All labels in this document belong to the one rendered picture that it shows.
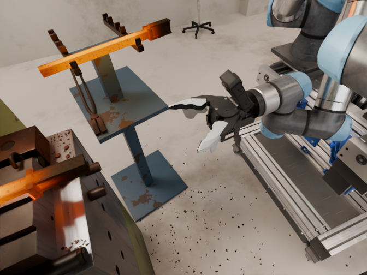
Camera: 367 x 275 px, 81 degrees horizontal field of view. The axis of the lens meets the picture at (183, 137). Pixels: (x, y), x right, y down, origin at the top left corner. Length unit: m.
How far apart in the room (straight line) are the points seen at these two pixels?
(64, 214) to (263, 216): 1.18
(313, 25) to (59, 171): 0.99
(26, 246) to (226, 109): 0.44
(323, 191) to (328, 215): 0.13
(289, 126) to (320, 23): 0.52
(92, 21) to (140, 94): 2.44
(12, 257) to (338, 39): 0.55
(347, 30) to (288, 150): 1.22
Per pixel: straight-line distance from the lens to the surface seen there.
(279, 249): 1.44
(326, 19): 1.07
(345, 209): 1.42
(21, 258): 0.46
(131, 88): 1.02
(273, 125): 0.65
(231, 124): 0.47
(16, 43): 3.52
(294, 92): 0.59
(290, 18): 1.00
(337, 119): 0.68
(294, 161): 1.47
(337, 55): 0.34
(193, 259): 1.36
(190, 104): 0.51
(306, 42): 1.10
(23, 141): 0.62
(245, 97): 0.48
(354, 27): 0.35
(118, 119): 0.88
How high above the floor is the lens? 1.34
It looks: 49 degrees down
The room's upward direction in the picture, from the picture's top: 6 degrees counter-clockwise
